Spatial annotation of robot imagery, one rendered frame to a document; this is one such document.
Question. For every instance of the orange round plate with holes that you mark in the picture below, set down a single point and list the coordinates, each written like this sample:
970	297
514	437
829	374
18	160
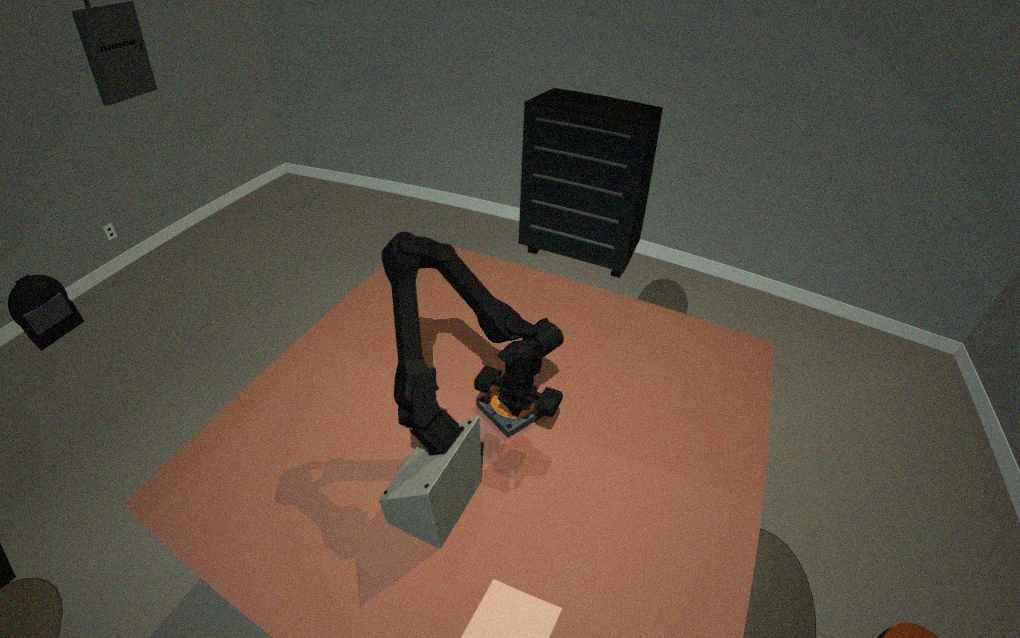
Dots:
499	408

